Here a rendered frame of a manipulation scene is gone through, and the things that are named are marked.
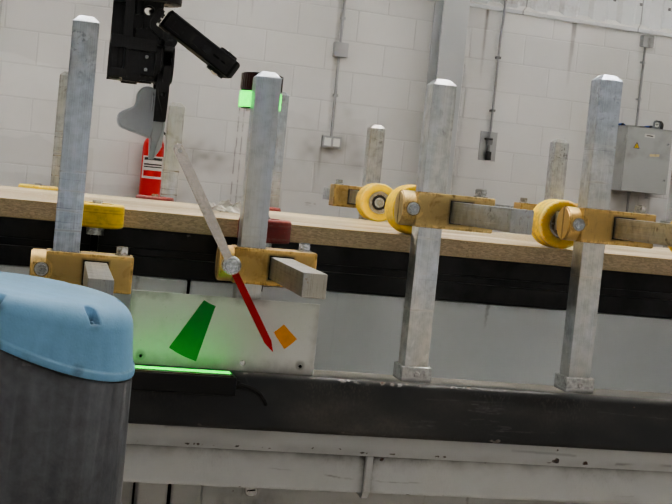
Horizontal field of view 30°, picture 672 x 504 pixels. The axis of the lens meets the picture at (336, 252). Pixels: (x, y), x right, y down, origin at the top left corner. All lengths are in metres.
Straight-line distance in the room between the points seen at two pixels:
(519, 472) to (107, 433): 1.07
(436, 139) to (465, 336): 0.40
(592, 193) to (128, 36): 0.71
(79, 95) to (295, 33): 7.48
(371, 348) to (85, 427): 1.14
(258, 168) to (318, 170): 7.44
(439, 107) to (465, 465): 0.52
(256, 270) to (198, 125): 7.24
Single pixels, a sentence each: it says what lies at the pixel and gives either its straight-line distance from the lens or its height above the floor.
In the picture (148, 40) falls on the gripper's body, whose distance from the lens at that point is 1.62.
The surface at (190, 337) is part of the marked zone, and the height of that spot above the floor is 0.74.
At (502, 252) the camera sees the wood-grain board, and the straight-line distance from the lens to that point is 2.04.
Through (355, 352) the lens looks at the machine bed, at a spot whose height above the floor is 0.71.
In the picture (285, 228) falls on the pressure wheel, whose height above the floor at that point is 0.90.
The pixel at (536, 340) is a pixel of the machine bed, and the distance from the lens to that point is 2.09.
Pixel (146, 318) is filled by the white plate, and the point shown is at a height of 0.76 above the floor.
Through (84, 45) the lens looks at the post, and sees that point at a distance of 1.71.
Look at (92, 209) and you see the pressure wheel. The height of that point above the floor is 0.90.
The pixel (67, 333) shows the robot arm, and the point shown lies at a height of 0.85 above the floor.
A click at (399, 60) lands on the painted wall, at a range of 9.39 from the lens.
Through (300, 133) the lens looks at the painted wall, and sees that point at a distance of 9.13.
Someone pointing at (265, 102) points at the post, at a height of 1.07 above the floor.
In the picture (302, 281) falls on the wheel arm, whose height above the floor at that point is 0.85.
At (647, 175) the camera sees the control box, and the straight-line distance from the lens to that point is 10.03.
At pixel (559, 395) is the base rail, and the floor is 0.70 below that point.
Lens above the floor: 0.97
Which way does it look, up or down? 3 degrees down
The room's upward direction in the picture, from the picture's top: 6 degrees clockwise
